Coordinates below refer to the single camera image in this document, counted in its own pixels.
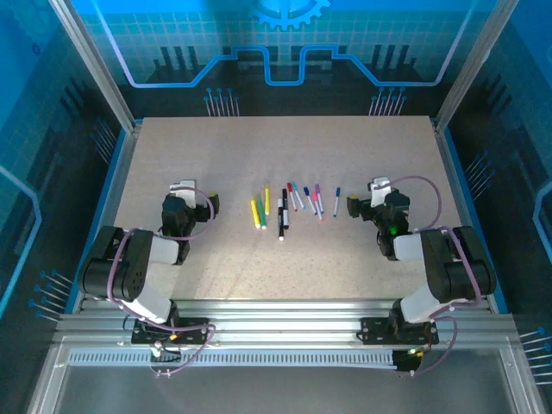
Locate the yellow highlighter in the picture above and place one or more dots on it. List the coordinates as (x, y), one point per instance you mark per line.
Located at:
(255, 213)
(267, 200)

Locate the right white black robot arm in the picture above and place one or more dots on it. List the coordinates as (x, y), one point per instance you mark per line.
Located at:
(453, 267)

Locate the pink felt-tip marker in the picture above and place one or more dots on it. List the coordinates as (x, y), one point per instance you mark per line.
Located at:
(315, 197)

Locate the aluminium side rail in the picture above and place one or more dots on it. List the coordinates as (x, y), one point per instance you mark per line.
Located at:
(121, 172)
(453, 172)

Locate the cyan felt-tip marker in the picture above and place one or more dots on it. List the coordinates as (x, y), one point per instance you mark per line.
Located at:
(298, 195)

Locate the red felt-tip marker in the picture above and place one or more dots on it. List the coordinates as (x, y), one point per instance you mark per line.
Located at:
(292, 196)

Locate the purple felt-tip marker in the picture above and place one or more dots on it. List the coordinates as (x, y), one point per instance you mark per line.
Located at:
(317, 188)

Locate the thick black marker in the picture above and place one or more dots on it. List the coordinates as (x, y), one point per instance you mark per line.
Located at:
(285, 211)

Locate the thin black pen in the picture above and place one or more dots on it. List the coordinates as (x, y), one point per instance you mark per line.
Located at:
(280, 215)

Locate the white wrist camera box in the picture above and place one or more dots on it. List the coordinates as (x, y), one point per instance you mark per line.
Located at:
(379, 187)
(183, 190)

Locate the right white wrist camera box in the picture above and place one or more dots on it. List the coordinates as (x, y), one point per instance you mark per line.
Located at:
(379, 187)

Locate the aluminium cross rail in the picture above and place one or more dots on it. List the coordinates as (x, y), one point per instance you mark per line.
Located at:
(280, 319)

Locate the green highlighter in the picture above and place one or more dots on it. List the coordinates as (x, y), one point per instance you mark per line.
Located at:
(261, 213)

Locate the small black electronics box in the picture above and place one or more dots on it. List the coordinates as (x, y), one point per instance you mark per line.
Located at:
(166, 348)
(409, 357)

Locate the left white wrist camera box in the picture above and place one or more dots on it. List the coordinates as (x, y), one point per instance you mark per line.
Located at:
(183, 190)

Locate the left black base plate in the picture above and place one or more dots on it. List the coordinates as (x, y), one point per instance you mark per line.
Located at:
(142, 334)

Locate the dark blue felt-tip marker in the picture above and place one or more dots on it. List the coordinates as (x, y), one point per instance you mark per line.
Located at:
(307, 191)

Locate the aluminium frame post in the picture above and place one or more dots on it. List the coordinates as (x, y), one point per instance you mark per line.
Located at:
(97, 60)
(473, 60)

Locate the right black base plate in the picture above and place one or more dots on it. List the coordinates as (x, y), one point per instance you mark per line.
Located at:
(375, 330)

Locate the blue table edge strip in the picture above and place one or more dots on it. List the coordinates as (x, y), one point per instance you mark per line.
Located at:
(463, 172)
(111, 172)

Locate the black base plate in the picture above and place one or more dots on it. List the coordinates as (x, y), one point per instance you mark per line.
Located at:
(375, 330)
(142, 334)

